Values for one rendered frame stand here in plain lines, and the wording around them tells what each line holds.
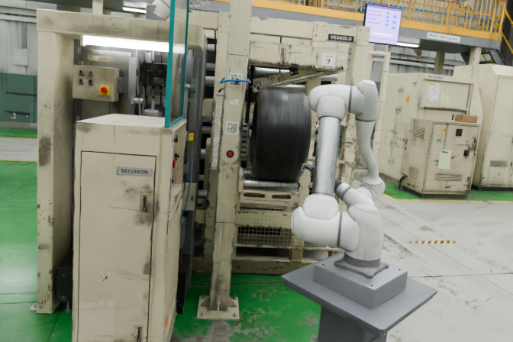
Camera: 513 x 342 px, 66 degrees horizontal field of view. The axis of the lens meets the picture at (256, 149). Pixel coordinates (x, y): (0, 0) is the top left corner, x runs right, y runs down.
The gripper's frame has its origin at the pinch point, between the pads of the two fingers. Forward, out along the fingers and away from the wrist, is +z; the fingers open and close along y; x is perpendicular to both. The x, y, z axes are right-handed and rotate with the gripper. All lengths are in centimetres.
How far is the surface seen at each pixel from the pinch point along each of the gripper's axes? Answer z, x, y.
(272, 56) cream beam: 68, 31, -34
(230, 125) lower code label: 52, -18, -8
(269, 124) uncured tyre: 25.6, -12.6, -21.3
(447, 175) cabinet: 2, 421, 240
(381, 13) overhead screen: 188, 401, 38
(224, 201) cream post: 34, -35, 33
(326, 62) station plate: 43, 57, -34
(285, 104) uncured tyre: 27.8, 1.4, -28.3
